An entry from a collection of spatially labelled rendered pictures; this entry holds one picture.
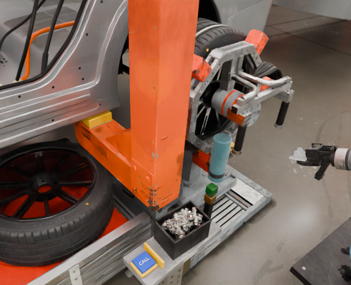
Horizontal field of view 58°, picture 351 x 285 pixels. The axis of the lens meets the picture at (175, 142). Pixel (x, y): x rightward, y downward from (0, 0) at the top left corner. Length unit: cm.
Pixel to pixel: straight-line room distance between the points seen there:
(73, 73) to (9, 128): 35
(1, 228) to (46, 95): 58
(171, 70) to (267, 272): 132
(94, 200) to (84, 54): 66
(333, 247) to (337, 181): 101
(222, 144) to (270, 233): 85
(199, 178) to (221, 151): 54
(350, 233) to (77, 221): 137
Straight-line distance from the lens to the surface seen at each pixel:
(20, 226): 149
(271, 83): 149
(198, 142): 155
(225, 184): 216
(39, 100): 147
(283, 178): 256
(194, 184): 199
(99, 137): 158
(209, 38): 145
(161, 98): 107
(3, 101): 143
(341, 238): 189
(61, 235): 147
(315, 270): 170
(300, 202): 243
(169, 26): 100
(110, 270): 166
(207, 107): 166
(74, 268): 146
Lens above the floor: 159
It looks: 36 degrees down
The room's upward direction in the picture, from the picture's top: 4 degrees clockwise
